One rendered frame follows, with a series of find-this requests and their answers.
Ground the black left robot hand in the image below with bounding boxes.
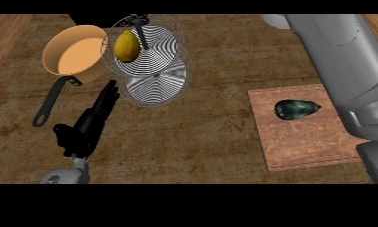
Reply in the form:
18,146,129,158
52,79,122,160

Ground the yellow lemon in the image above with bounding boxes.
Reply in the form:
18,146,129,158
114,30,144,64

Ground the brown wooden cutting board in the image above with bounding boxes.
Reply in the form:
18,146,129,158
247,83,371,173

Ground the black appliance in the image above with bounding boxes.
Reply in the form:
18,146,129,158
69,14,131,28

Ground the dark green avocado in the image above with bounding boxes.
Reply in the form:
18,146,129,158
274,99,324,121

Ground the white rounded object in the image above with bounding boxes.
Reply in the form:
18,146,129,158
261,14,293,31

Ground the orange pot with dark handle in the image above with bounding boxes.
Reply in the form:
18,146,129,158
32,24,111,128

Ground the tiered wire basket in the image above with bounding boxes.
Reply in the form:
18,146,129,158
101,14,194,108

